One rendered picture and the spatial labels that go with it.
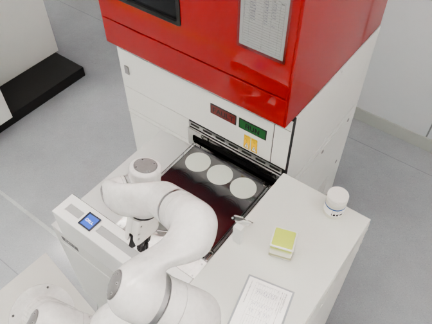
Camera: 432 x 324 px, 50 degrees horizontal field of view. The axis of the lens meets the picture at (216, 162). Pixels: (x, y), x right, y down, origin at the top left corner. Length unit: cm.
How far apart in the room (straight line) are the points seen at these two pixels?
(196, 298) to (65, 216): 90
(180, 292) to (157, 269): 6
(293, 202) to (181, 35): 68
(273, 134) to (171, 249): 88
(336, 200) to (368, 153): 169
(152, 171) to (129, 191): 11
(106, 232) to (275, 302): 60
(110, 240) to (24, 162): 176
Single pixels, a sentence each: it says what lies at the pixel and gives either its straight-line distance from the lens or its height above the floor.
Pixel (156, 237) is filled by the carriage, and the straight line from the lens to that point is 166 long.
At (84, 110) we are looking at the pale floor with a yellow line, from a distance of 349.
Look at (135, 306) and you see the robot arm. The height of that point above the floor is 155.
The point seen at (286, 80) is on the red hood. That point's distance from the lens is 139.
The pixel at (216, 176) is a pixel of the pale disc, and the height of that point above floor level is 90.
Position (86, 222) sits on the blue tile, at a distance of 164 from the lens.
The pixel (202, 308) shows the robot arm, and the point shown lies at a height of 148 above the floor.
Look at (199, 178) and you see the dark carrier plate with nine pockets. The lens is 177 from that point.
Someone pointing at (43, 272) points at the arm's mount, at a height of 98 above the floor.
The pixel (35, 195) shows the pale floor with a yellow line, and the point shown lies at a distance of 306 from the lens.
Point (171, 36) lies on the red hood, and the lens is 161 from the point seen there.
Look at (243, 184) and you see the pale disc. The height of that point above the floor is 90.
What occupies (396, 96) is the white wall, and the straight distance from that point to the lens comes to 322.
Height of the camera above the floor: 228
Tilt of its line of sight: 49 degrees down
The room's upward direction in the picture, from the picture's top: straight up
